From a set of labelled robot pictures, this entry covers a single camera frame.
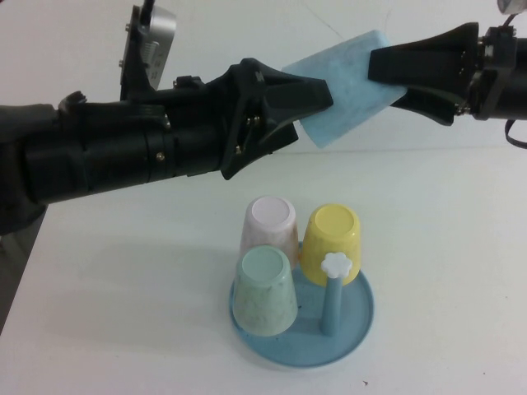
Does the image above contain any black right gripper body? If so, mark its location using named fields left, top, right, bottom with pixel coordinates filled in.
left=464, top=26, right=516, bottom=121

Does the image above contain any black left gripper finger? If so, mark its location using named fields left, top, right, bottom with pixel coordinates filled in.
left=262, top=68, right=335, bottom=133
left=262, top=120, right=301, bottom=156

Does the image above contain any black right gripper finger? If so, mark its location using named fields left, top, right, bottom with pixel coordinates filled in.
left=389, top=77, right=475, bottom=125
left=367, top=22, right=483, bottom=82

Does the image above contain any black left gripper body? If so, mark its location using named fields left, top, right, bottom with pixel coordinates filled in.
left=164, top=58, right=273, bottom=182

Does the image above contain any light blue plastic cup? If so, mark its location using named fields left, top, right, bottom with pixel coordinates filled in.
left=282, top=28, right=408, bottom=151

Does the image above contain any pale pink plastic cup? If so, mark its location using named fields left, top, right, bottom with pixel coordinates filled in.
left=240, top=196, right=300, bottom=268

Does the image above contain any yellow plastic cup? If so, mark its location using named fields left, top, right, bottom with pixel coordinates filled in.
left=299, top=204, right=363, bottom=287

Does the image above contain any mint green plastic cup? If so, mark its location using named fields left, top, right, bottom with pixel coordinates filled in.
left=232, top=245, right=299, bottom=337

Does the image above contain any blue round cup stand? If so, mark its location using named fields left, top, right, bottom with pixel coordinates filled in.
left=228, top=240, right=375, bottom=366

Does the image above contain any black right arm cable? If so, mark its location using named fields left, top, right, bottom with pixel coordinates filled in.
left=502, top=118, right=527, bottom=150

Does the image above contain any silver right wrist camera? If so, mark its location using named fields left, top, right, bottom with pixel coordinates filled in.
left=496, top=0, right=524, bottom=16

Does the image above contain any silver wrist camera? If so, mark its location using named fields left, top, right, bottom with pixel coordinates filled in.
left=118, top=0, right=178, bottom=102
left=496, top=0, right=524, bottom=16

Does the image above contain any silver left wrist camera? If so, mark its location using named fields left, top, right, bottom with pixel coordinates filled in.
left=118, top=0, right=178, bottom=102

